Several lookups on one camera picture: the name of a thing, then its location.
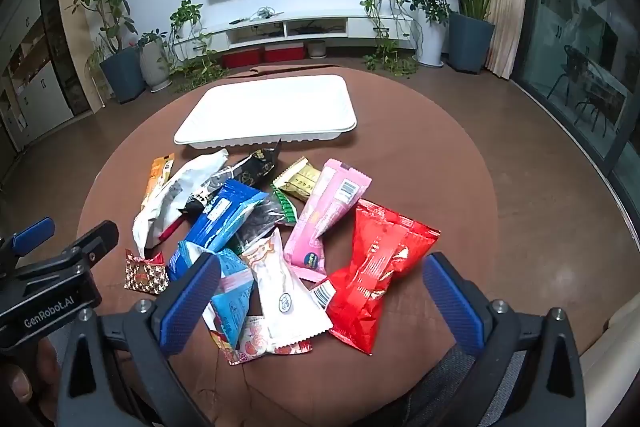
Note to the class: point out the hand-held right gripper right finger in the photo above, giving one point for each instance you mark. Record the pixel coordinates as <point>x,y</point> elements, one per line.
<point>450,302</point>

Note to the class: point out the white triangular snack packet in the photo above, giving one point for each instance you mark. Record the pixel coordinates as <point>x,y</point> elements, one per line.
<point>280,287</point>

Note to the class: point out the light blue panda snack packet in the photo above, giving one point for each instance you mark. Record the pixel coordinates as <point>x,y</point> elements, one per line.
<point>230,302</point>

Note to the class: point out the gold snack packet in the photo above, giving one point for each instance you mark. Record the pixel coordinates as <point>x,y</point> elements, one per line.
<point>300,179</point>

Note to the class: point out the glass sliding door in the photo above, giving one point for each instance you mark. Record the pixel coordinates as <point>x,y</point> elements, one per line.
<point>565,7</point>

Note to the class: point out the grey mesh fabric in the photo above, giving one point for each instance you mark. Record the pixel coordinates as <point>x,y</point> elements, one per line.
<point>440,382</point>

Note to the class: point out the white red-print snack packet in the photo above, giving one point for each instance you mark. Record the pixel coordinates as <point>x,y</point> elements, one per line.
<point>250,339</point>

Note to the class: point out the cream cushioned seat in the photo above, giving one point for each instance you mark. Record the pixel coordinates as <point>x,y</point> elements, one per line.
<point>610,357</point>

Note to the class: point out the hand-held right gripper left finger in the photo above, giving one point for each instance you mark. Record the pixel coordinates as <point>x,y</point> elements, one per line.
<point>192,302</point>

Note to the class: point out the person's left hand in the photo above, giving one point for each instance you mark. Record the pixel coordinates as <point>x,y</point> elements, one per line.
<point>25,382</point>

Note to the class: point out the white plastic tray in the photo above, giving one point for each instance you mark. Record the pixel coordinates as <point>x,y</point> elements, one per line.
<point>270,107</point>

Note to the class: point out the red white stick snack packet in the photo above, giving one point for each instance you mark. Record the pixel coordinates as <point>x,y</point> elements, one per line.
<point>170,229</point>

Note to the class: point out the white television cabinet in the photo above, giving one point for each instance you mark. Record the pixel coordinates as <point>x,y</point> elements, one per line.
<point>240,36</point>

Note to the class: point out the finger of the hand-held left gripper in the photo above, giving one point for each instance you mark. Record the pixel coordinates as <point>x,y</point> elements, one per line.
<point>32,232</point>
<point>95,239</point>

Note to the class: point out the red storage box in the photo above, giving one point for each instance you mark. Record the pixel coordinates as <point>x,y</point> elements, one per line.
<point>284,53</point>
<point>242,58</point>

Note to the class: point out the small white pot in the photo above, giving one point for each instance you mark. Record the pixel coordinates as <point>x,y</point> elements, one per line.
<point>316,50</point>

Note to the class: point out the wood and white cabinet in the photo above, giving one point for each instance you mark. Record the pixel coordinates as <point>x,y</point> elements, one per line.
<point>45,82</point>

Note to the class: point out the thin-stem tree in blue pot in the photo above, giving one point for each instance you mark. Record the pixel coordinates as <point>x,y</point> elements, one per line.
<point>122,74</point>

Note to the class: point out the small plant in white pot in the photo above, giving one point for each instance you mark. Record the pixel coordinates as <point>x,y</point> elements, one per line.
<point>156,67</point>

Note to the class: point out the bushy plant in white pot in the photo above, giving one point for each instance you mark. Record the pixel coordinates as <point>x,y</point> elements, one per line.
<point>427,44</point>

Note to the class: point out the orange snack packet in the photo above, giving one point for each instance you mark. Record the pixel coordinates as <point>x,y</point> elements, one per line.
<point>157,174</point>

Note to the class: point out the black snack packet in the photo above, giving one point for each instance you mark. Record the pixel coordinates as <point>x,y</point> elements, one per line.
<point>250,167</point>

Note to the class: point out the red snack bag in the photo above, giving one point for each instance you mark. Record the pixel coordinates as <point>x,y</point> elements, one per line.
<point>380,267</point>

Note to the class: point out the clear green-edged snack packet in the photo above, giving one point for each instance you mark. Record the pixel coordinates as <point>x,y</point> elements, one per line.
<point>260,219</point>

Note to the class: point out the pink snack packet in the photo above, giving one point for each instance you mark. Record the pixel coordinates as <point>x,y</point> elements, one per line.
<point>320,217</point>

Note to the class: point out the small red patterned candy packet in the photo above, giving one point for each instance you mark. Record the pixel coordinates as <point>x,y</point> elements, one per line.
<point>142,277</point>

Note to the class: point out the large white snack bag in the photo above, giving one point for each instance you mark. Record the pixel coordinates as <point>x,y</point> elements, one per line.
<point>170,192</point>

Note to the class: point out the black patio chair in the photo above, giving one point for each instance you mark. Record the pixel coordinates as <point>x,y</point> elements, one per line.
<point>575,67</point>

